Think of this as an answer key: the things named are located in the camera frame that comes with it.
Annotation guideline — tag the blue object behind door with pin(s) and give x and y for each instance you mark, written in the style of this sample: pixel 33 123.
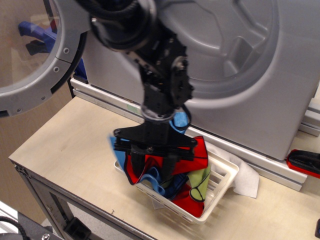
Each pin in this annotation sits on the blue object behind door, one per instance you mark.
pixel 80 71

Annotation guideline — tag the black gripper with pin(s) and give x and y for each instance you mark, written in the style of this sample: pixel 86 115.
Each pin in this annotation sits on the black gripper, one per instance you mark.
pixel 156 138

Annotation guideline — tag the white plastic laundry basket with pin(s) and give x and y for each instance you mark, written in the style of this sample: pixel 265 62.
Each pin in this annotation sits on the white plastic laundry basket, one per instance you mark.
pixel 221 177

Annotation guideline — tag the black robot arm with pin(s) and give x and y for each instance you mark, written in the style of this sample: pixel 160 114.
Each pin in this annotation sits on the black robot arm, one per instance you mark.
pixel 132 27

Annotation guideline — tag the green cloth right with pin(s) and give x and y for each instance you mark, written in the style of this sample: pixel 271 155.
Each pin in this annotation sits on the green cloth right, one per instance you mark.
pixel 199 180

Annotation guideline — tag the grey round machine door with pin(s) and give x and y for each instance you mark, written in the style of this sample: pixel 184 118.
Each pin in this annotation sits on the grey round machine door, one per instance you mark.
pixel 41 44

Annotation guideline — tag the grey toy laundry machine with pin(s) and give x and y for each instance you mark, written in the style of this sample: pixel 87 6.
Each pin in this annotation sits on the grey toy laundry machine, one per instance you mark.
pixel 254 66

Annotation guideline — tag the red black tool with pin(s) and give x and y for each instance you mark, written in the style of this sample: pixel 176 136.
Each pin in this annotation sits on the red black tool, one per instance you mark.
pixel 305 162

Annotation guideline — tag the white felt sheet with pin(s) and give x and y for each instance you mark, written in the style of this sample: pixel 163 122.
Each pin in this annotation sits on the white felt sheet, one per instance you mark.
pixel 246 182

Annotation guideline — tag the aluminium rail base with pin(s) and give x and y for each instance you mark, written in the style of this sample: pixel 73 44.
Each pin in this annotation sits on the aluminium rail base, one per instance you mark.
pixel 307 137

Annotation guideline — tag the metal table frame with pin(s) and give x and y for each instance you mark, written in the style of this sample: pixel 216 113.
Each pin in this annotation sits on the metal table frame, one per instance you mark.
pixel 54 201

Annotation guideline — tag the red cloth black trim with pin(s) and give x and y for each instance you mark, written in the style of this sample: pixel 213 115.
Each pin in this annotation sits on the red cloth black trim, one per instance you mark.
pixel 153 163

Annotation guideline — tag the blue patterned cloth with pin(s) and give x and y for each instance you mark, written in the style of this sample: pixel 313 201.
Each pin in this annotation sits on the blue patterned cloth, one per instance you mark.
pixel 171 187

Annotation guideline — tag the red cloth in basket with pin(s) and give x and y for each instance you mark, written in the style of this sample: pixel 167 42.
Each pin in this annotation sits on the red cloth in basket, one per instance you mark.
pixel 185 202

